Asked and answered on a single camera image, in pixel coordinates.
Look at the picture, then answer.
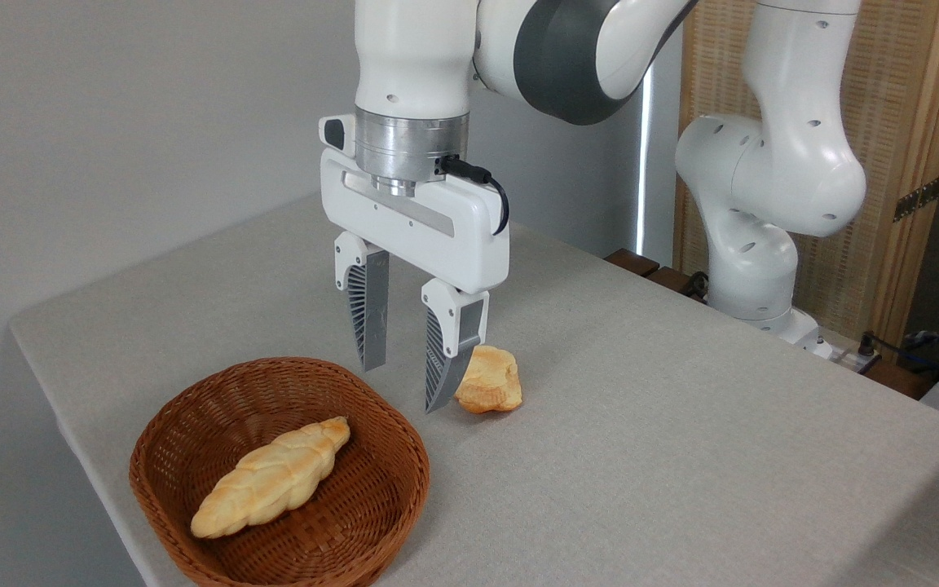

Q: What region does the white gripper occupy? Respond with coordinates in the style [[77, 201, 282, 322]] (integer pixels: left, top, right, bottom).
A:
[[319, 114, 511, 414]]

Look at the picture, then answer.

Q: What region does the long braided bread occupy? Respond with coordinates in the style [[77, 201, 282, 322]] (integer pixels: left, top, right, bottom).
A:
[[190, 417, 351, 540]]

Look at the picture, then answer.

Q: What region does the round flat bread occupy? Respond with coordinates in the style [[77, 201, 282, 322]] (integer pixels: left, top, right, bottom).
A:
[[454, 345, 523, 414]]

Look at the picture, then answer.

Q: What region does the dark brown wooden block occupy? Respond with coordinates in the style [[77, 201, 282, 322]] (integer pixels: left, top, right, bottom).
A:
[[604, 248, 660, 278], [647, 266, 711, 304]]

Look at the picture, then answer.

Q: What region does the brown wicker basket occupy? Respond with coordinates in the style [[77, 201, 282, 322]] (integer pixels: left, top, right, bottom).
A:
[[129, 356, 431, 587]]

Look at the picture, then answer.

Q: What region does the brass screen hinge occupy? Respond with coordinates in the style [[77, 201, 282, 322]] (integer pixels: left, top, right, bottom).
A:
[[893, 175, 939, 223]]

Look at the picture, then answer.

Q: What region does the wooden rattan folding screen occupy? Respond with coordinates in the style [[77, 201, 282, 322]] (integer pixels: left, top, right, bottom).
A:
[[673, 0, 939, 343]]

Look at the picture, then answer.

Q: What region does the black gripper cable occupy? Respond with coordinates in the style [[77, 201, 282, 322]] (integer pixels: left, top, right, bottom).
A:
[[439, 155, 511, 236]]

